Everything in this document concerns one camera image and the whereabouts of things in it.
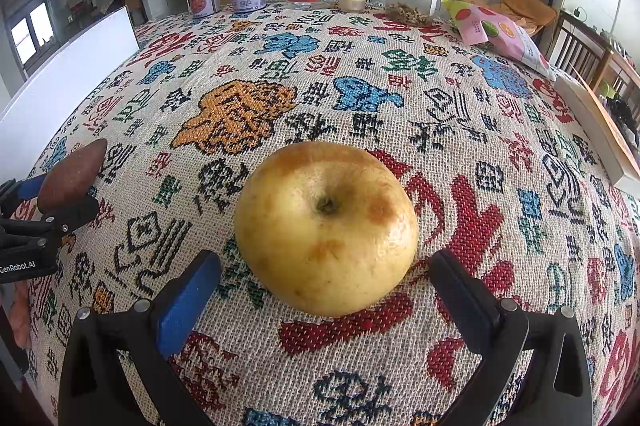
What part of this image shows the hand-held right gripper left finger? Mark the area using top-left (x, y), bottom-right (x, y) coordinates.
top-left (59, 250), bottom-right (223, 426)

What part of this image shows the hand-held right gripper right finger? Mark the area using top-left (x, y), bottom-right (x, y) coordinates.
top-left (427, 250), bottom-right (593, 426)

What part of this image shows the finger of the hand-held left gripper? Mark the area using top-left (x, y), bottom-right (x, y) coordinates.
top-left (0, 176), bottom-right (48, 219)
top-left (0, 196), bottom-right (100, 247)

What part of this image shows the small pointed sweet potato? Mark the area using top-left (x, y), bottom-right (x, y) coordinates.
top-left (37, 138), bottom-right (109, 213)

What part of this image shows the yellow apple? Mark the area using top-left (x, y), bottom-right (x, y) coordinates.
top-left (234, 142), bottom-right (420, 317)

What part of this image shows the person's left hand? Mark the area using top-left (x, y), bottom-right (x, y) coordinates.
top-left (9, 280), bottom-right (34, 351)

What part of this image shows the white board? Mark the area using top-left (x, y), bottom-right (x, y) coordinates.
top-left (0, 4), bottom-right (141, 141)

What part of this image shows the window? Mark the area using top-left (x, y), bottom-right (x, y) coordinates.
top-left (4, 0), bottom-right (97, 67)

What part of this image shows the flat white box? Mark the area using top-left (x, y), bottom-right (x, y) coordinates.
top-left (554, 73), bottom-right (640, 185)

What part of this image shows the printed woven tablecloth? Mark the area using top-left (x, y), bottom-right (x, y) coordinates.
top-left (15, 0), bottom-right (640, 426)

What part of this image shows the dark cloth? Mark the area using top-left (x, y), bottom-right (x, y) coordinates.
top-left (604, 97), bottom-right (640, 133)

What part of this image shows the pink snack bag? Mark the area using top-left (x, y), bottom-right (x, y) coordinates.
top-left (441, 0), bottom-right (557, 81)

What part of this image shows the wooden chair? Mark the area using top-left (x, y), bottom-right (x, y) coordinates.
top-left (547, 10), bottom-right (640, 107)

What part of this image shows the pile of nut pieces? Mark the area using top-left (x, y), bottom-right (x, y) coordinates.
top-left (385, 2), bottom-right (434, 27)

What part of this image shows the orange cushion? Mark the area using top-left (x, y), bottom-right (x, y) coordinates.
top-left (452, 0), bottom-right (559, 39)

